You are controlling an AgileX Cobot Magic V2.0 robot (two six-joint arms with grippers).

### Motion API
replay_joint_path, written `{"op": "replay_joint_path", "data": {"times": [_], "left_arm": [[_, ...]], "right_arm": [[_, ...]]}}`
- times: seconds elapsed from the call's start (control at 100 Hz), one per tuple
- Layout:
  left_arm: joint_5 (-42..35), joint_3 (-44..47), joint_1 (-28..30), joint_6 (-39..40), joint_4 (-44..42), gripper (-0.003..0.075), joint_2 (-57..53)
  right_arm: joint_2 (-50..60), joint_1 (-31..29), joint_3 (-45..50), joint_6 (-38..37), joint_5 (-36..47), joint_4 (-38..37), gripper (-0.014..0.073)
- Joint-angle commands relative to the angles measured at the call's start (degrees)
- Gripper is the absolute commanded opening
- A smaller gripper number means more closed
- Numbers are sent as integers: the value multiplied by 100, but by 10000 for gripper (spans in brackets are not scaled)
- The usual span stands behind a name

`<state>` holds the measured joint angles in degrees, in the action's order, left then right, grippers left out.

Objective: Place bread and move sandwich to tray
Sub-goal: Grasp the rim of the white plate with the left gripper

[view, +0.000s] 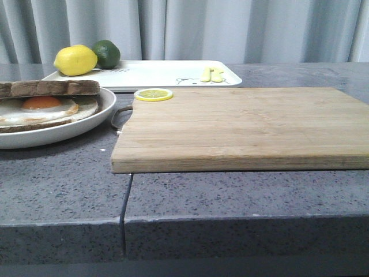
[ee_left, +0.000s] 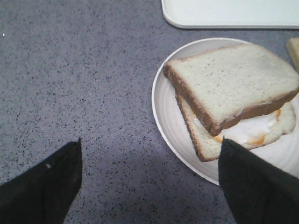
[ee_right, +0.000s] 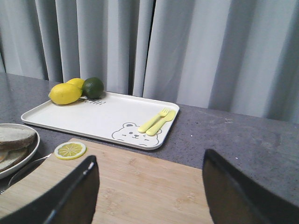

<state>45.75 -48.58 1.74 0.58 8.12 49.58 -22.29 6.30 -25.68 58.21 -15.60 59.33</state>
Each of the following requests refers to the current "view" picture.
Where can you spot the fried egg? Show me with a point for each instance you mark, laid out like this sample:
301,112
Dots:
13,112

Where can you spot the wooden cutting board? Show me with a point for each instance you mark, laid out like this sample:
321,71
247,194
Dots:
230,129

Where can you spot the yellow lemon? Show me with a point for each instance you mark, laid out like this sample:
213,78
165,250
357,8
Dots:
75,60

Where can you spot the white bear tray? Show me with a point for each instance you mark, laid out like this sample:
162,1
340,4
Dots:
130,76

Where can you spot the white round plate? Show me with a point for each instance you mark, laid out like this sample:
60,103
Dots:
34,138

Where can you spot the green lime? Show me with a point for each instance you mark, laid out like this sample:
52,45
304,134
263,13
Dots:
108,55

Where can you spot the lemon slice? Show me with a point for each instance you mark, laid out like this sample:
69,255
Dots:
153,94

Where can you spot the grey curtain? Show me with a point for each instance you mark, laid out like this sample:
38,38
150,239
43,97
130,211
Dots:
227,31

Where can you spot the bread slice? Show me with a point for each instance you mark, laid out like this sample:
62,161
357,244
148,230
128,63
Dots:
87,106
24,89

